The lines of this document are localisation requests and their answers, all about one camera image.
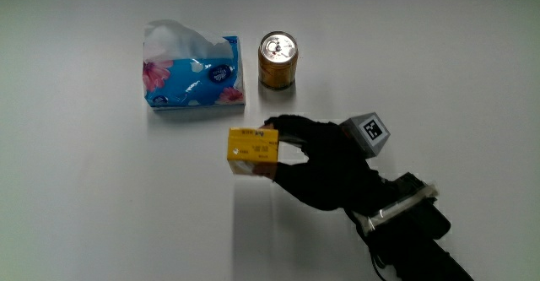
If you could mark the person's right hand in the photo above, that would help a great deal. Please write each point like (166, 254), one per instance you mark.
(333, 169)

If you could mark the yellow ice redtea carton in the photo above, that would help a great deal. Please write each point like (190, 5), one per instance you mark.
(252, 149)

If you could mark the gold drink can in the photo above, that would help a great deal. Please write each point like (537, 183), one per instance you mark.
(277, 63)

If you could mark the blue floral tissue pack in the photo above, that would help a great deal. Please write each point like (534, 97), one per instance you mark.
(192, 75)

